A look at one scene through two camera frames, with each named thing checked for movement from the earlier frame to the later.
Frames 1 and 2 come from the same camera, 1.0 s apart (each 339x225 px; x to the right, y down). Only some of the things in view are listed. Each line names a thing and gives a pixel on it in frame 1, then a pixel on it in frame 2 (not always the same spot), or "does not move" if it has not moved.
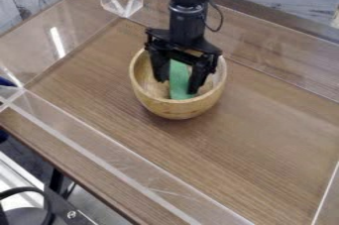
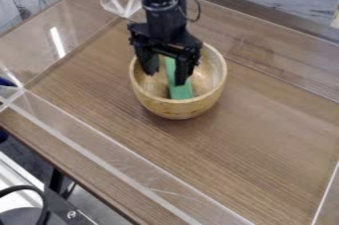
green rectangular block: [179, 80] does not move
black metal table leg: [56, 181] does not move
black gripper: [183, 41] -> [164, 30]
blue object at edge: [5, 82] does not move
